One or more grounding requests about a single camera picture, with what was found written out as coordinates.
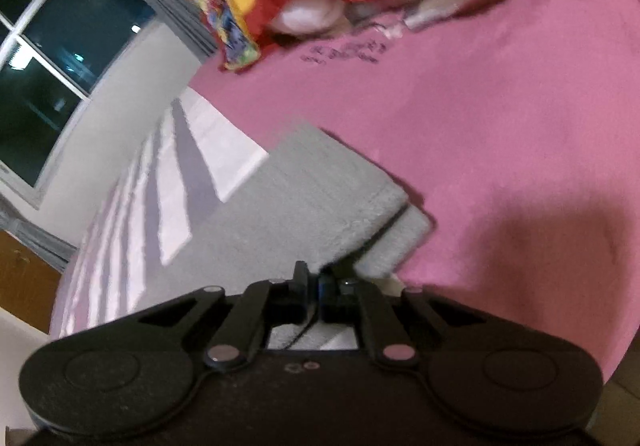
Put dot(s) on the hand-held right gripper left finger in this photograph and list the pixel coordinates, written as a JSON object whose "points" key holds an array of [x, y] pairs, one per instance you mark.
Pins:
{"points": [[301, 287]]}

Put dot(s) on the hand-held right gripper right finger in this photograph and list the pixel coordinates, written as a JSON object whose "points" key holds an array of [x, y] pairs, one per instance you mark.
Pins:
{"points": [[327, 293]]}

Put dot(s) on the grey pants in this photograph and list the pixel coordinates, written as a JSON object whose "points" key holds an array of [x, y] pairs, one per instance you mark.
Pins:
{"points": [[300, 196]]}

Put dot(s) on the striped pink bed sheet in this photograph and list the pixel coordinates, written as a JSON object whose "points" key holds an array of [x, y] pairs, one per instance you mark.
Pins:
{"points": [[500, 135]]}

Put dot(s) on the pale pink pillow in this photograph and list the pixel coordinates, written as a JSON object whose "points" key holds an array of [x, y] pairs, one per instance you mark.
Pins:
{"points": [[307, 13]]}

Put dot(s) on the brown wooden door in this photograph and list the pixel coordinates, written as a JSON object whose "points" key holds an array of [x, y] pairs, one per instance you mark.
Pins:
{"points": [[22, 276]]}

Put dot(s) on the sliding glass window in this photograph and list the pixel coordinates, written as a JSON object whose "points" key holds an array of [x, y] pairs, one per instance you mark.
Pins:
{"points": [[45, 75]]}

